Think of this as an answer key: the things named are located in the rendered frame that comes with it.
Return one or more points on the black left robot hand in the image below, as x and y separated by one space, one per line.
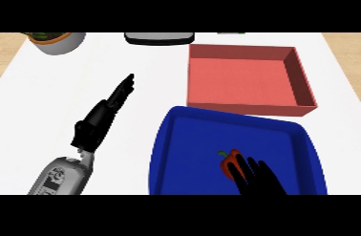
97 118

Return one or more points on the grey plant pot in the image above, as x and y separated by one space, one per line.
59 42

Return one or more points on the grey and black appliance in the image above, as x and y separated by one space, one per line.
158 38

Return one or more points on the red cardboard box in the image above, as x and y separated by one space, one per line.
239 77

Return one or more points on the blue tray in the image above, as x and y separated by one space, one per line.
206 144

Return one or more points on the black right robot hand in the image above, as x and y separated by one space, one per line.
257 178

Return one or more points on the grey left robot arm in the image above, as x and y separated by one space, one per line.
61 176

